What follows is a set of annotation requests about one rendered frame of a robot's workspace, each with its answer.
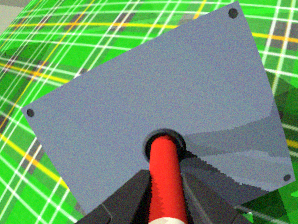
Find grey sloped panel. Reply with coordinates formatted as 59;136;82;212
21;0;297;214

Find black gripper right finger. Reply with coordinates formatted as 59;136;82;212
181;172;253;224

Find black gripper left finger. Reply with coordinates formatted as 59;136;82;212
74;169;150;224

